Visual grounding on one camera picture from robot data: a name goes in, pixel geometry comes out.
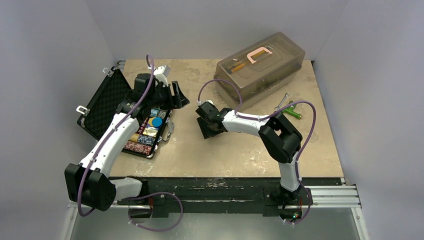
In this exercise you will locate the silver case handle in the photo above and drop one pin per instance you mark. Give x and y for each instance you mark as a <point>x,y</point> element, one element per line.
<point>167,131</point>

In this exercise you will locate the translucent brown tool box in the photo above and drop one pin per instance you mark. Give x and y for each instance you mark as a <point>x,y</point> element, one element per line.
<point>254,82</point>

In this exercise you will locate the silver open-end wrench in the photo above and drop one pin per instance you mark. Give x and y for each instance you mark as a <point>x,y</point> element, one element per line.
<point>282,101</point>

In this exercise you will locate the yellow blue chip row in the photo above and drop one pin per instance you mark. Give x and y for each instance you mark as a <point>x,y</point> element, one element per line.
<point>142,139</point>

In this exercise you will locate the clear dealer button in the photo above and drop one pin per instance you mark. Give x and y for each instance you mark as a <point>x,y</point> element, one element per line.
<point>151,131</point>

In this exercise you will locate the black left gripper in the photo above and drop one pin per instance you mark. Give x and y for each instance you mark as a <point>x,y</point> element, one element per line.
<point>178,101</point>

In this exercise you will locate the red dice row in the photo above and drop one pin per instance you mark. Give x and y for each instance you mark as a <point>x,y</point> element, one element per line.
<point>144,123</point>

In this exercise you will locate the light blue chip row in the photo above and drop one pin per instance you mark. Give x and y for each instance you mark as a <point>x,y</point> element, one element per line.
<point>157,113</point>

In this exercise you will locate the green plastic faucet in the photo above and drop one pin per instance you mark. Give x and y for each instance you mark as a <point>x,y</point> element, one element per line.
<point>290,110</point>

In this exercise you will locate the black poker set case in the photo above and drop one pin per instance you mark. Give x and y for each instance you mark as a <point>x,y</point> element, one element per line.
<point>99,112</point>

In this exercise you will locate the red white chip row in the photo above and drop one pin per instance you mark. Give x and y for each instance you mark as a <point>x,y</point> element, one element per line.
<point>138,148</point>

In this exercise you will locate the pink tool box handle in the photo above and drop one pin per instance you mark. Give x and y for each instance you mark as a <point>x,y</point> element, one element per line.
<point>254,54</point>

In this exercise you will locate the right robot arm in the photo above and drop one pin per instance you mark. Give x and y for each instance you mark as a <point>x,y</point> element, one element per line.
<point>279,136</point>

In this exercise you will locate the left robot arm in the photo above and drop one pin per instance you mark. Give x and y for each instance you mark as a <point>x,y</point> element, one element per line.
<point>88,182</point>

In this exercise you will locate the red playing card deck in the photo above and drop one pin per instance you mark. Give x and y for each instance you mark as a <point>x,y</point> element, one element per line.
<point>140,129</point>

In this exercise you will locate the hammer inside tool box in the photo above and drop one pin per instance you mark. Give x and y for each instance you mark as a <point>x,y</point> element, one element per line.
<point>237,66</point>

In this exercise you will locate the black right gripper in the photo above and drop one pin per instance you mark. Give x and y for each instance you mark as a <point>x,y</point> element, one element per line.
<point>205,120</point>

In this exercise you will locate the blue round button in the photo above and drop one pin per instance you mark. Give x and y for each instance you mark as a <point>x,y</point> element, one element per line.
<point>157,122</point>

